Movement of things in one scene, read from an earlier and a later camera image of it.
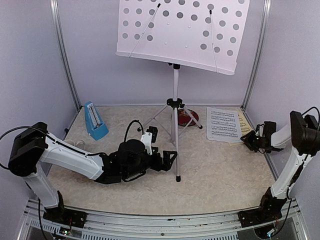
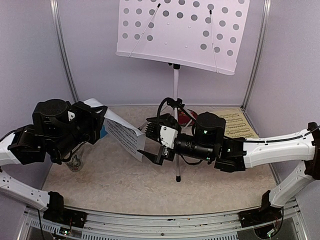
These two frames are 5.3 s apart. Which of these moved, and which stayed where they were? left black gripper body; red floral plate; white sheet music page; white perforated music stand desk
Moved: left black gripper body; white sheet music page
Stayed: white perforated music stand desk; red floral plate
